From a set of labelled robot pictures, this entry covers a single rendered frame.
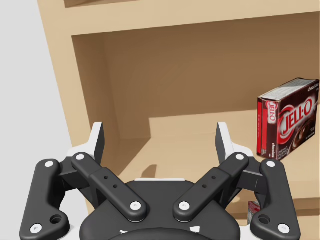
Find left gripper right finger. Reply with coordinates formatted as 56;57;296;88
172;121;302;240

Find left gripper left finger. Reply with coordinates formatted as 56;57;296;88
19;121;150;240

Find red and white can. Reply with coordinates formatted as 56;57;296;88
247;200;261;223

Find pale wooden shelf unit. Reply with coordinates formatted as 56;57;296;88
36;0;320;227

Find brown and red carton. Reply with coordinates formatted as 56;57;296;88
256;77;320;161

